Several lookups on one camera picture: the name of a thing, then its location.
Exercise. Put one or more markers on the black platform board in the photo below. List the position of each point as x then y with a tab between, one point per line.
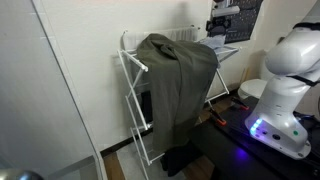
237	156

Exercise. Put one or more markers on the dark space poster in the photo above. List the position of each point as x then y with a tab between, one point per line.
242	23

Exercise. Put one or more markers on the black garment on rack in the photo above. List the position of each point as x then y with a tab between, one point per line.
177	158

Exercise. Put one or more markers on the blue striped shirt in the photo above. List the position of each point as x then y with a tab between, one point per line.
209	45

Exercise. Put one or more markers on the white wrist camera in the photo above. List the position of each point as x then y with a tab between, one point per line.
226	11

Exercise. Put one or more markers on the black orange clamp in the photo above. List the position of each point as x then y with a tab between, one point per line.
218	118
240	103

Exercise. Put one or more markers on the glass shower panel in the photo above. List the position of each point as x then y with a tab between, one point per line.
41	128

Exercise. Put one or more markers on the black orange right clamp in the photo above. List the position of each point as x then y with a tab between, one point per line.
218	118

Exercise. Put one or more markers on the white clothes drying rack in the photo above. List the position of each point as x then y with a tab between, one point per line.
134	70

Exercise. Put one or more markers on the white toilet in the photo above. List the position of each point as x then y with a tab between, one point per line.
255	87

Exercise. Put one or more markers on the black orange left clamp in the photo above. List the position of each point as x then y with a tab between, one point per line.
240	103

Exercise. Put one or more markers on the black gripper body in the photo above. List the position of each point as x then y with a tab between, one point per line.
217	26

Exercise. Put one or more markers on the olive green trousers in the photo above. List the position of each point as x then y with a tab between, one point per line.
180	75

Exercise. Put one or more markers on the white towel on rail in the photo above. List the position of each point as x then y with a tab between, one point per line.
132	39

